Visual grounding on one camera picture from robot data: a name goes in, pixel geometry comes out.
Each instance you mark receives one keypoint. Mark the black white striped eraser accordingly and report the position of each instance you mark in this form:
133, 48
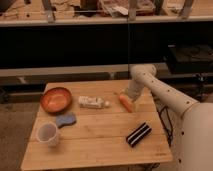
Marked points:
138, 134

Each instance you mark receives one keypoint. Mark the blue sponge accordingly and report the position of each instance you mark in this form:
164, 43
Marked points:
65, 120

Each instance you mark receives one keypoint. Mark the wooden table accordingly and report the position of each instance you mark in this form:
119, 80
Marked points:
99, 136

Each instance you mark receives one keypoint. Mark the white plastic bottle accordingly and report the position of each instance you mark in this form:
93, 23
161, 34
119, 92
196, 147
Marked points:
92, 102

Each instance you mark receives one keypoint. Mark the black box on shelf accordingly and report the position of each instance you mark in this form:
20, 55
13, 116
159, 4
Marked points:
183, 59

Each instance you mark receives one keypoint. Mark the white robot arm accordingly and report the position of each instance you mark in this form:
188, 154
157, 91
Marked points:
197, 140

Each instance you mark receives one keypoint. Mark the white plastic cup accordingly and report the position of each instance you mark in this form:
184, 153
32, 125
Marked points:
48, 134

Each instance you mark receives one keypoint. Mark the orange wooden bowl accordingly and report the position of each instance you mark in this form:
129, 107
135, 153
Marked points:
56, 100

